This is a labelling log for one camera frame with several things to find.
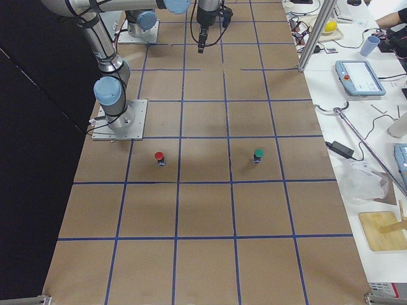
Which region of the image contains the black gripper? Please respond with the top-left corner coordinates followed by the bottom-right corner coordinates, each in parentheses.
top-left (197, 0), bottom-right (233, 53)

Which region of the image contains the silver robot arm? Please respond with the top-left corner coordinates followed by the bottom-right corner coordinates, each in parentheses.
top-left (125, 9), bottom-right (157, 37)
top-left (43, 1), bottom-right (233, 133)

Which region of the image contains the wooden mug tree stand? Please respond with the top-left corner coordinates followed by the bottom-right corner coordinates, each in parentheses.
top-left (359, 200), bottom-right (406, 252)

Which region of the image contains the white paper cup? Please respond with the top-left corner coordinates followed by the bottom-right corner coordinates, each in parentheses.
top-left (282, 1), bottom-right (294, 13)

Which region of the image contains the beige rectangular tray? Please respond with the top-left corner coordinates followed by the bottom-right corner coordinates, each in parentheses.
top-left (302, 15), bottom-right (343, 43)

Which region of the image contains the small colourful card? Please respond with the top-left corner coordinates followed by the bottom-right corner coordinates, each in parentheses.
top-left (324, 47), bottom-right (338, 54)

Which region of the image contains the yellow lemon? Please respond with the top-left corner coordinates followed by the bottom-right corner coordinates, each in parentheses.
top-left (322, 20), bottom-right (338, 35)

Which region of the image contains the metal walking cane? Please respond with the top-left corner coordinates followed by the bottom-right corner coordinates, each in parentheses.
top-left (314, 101), bottom-right (406, 196)

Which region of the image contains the blue teach pendant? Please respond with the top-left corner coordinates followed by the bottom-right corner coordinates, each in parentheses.
top-left (394, 144), bottom-right (407, 182)
top-left (335, 60), bottom-right (386, 97)

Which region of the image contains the light blue plastic cup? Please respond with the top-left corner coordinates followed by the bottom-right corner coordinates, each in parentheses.
top-left (359, 36), bottom-right (380, 57)

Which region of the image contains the black power adapter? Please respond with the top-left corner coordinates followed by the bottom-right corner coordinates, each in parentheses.
top-left (325, 141), bottom-right (354, 159)

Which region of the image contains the white cylinder tube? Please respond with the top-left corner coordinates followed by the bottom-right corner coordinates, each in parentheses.
top-left (387, 113), bottom-right (407, 139)

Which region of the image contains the crumpled clear plastic bag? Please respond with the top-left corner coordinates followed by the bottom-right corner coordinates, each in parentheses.
top-left (335, 160), bottom-right (389, 200)

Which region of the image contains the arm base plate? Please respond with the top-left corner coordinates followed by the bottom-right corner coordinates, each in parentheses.
top-left (118, 20), bottom-right (160, 44)
top-left (92, 99), bottom-right (148, 140)

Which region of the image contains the red push button switch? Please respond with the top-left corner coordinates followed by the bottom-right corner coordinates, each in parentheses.
top-left (155, 151), bottom-right (166, 166)

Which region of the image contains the aluminium frame post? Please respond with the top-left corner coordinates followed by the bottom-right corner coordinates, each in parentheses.
top-left (298, 0), bottom-right (336, 72)

